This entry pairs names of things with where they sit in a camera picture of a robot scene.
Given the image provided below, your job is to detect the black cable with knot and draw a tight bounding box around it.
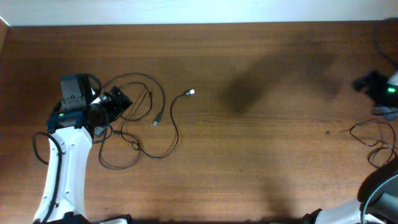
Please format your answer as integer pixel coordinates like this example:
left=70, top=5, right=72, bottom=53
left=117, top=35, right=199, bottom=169
left=111, top=82, right=196, bottom=160

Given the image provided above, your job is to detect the thin black USB cable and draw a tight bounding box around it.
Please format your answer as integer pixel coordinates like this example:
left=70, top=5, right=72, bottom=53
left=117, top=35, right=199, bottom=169
left=340, top=119, right=398, bottom=170

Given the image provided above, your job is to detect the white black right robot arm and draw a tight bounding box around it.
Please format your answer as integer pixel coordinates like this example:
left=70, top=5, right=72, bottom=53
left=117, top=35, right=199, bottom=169
left=297, top=70, right=397, bottom=224

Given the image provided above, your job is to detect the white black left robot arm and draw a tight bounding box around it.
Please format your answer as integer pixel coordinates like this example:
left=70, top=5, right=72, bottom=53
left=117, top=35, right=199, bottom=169
left=33, top=73, right=132, bottom=223

